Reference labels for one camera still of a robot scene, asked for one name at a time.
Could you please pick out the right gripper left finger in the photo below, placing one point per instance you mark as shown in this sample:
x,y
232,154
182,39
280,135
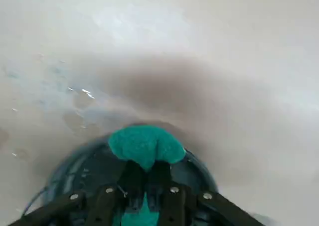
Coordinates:
x,y
104,206

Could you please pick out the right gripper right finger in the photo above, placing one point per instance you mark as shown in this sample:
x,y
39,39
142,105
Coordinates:
x,y
174,206

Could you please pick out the green and yellow sponge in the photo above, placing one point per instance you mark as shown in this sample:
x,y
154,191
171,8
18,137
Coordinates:
x,y
139,146

